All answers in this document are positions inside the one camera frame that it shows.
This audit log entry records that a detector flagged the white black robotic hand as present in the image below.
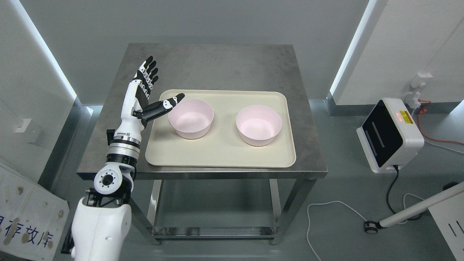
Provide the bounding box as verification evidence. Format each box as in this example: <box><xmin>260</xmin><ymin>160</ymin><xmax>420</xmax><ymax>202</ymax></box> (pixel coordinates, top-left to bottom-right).
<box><xmin>116</xmin><ymin>56</ymin><xmax>185</xmax><ymax>136</ymax></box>

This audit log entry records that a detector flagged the white wall socket plug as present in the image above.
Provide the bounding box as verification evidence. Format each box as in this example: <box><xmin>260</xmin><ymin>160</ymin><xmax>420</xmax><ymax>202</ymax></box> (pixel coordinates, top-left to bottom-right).
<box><xmin>404</xmin><ymin>72</ymin><xmax>433</xmax><ymax>110</ymax></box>

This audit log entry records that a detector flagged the orange cable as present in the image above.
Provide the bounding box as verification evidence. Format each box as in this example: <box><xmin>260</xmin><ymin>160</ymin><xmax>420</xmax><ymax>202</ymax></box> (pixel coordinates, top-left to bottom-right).
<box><xmin>417</xmin><ymin>100</ymin><xmax>464</xmax><ymax>145</ymax></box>

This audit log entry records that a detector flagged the black power cable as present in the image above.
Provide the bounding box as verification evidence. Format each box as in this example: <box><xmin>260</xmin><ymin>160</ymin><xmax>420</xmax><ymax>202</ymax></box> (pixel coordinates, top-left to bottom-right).
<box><xmin>386</xmin><ymin>165</ymin><xmax>423</xmax><ymax>221</ymax></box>

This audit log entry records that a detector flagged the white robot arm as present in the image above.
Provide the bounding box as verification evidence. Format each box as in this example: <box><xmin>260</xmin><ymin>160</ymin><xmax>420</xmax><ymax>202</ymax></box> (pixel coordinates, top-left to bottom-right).
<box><xmin>71</xmin><ymin>123</ymin><xmax>144</xmax><ymax>261</ymax></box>

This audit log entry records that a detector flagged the white black box device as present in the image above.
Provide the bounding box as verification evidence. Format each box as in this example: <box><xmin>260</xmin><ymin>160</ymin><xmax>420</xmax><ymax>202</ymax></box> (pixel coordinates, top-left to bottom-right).
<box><xmin>356</xmin><ymin>98</ymin><xmax>424</xmax><ymax>174</ymax></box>

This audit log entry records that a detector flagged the beige plastic tray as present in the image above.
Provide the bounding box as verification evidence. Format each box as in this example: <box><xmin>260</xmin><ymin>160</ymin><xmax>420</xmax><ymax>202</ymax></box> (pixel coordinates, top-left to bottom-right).
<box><xmin>145</xmin><ymin>89</ymin><xmax>297</xmax><ymax>168</ymax></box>

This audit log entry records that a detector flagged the white floor cable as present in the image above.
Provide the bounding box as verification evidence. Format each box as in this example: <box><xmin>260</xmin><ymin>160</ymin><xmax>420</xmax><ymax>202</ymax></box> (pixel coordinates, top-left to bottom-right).
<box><xmin>306</xmin><ymin>194</ymin><xmax>424</xmax><ymax>261</ymax></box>

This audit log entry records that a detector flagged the white wheeled stand leg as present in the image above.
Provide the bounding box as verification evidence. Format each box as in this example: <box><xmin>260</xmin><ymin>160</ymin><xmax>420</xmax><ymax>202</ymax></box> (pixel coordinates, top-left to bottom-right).
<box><xmin>364</xmin><ymin>182</ymin><xmax>464</xmax><ymax>234</ymax></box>

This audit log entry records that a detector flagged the white wall box left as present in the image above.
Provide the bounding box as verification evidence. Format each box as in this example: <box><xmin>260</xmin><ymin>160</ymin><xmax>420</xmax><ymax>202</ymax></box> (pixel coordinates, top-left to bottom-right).
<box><xmin>15</xmin><ymin>119</ymin><xmax>42</xmax><ymax>144</ymax></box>

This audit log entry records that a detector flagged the stainless steel table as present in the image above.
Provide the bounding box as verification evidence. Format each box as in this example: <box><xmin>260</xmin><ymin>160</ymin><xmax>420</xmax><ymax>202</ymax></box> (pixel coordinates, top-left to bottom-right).
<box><xmin>77</xmin><ymin>43</ymin><xmax>328</xmax><ymax>245</ymax></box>

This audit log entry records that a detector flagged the white sign with blue text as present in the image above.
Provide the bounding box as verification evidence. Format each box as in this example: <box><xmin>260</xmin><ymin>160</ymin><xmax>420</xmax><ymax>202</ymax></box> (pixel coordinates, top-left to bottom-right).
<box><xmin>0</xmin><ymin>163</ymin><xmax>69</xmax><ymax>261</ymax></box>

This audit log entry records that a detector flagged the pink bowl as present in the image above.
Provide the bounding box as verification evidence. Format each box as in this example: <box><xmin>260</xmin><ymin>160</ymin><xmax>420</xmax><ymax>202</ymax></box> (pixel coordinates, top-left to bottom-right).
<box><xmin>168</xmin><ymin>99</ymin><xmax>214</xmax><ymax>140</ymax></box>
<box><xmin>236</xmin><ymin>105</ymin><xmax>283</xmax><ymax>147</ymax></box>

